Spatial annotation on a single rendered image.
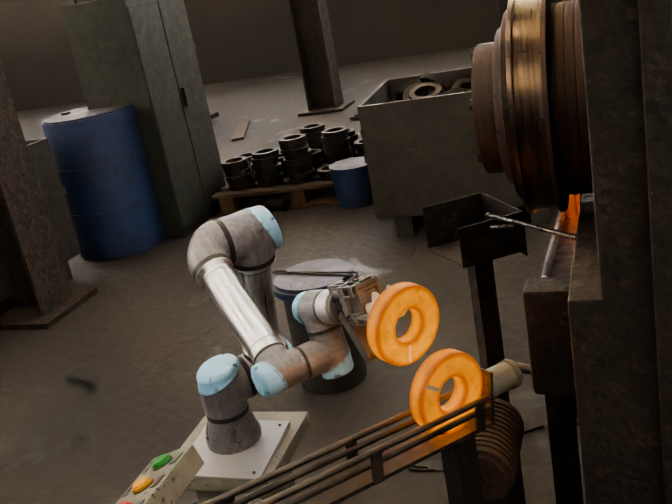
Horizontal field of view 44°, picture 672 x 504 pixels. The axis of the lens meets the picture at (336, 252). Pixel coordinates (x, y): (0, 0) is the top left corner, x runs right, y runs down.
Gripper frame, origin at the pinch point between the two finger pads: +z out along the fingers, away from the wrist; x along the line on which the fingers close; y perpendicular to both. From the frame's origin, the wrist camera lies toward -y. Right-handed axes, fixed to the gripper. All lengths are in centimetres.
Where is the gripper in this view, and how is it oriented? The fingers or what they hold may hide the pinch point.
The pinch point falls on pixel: (401, 314)
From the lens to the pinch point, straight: 154.9
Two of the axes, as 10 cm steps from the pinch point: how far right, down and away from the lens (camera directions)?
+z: 5.3, -0.8, -8.5
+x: 7.8, -3.4, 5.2
